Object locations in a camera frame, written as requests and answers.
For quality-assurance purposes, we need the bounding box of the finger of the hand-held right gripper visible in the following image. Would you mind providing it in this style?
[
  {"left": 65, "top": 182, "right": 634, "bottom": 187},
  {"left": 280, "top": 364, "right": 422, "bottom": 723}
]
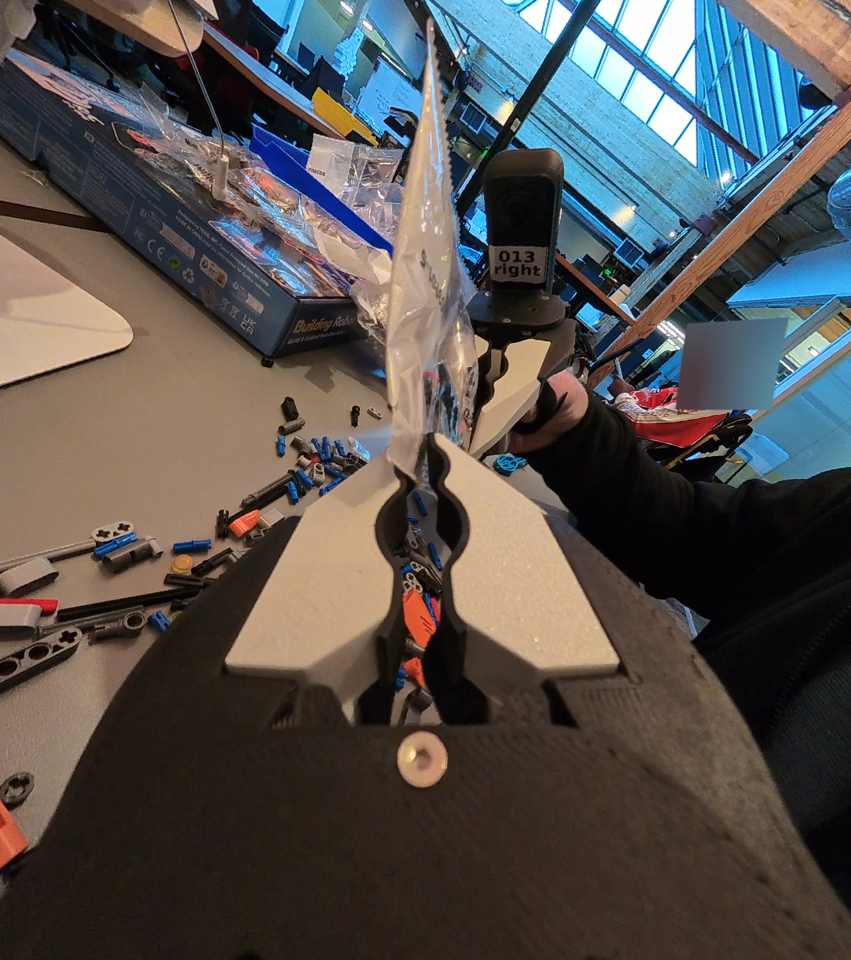
[
  {"left": 469, "top": 333, "right": 494, "bottom": 425},
  {"left": 470, "top": 341, "right": 548, "bottom": 460}
]

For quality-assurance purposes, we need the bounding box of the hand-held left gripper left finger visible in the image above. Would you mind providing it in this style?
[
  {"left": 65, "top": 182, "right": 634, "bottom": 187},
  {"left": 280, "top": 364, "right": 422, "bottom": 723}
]
[{"left": 224, "top": 450, "right": 418, "bottom": 725}]

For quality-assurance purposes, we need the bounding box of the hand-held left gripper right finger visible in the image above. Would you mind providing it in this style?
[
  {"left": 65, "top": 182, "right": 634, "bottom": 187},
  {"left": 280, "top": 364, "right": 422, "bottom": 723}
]
[{"left": 425, "top": 433, "right": 622, "bottom": 725}]

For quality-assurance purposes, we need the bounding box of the small bag of brick parts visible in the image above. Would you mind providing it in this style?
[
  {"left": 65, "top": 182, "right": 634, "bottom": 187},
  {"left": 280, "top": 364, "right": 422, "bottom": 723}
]
[{"left": 384, "top": 18, "right": 488, "bottom": 483}]

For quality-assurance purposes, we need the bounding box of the pile of brick parts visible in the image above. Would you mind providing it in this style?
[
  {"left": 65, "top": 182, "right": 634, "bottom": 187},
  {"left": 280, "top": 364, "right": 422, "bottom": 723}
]
[{"left": 0, "top": 431, "right": 445, "bottom": 912}]

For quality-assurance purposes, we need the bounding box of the person's right forearm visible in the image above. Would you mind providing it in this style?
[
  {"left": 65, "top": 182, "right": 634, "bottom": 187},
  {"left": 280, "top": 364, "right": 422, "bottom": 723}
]
[{"left": 523, "top": 397, "right": 851, "bottom": 627}]

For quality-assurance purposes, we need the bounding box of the grey desk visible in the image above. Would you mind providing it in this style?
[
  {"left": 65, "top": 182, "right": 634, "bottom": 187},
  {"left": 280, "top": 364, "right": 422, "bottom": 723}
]
[{"left": 0, "top": 120, "right": 569, "bottom": 931}]

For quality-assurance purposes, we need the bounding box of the far wooden desk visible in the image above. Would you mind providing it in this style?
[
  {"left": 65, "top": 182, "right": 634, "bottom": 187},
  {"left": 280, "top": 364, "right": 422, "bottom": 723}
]
[{"left": 204, "top": 22, "right": 344, "bottom": 140}]

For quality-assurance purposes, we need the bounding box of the person's right hand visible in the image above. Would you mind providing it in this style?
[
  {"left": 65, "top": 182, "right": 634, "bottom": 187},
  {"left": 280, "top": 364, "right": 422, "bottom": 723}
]
[{"left": 509, "top": 371, "right": 593, "bottom": 455}]

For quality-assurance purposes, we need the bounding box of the white board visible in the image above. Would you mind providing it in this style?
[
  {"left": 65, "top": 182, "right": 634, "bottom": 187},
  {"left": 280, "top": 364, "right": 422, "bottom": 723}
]
[{"left": 358, "top": 60, "right": 423, "bottom": 125}]

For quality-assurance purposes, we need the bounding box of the yellow bin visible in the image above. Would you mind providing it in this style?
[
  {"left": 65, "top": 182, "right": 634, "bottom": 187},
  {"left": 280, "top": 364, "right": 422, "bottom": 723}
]
[{"left": 311, "top": 88, "right": 378, "bottom": 144}]

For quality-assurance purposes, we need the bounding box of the wooden pillar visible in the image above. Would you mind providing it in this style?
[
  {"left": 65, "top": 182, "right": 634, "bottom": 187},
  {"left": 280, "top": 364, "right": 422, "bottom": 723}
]
[{"left": 590, "top": 97, "right": 851, "bottom": 384}]

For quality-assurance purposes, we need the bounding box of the dark blue toy set box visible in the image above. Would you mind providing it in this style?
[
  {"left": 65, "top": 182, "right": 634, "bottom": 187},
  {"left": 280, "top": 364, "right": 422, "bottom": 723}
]
[{"left": 0, "top": 48, "right": 368, "bottom": 360}]

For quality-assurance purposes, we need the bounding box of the white book stand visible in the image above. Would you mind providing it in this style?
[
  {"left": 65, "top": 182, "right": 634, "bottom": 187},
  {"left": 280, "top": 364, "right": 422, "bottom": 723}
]
[{"left": 0, "top": 0, "right": 235, "bottom": 406}]

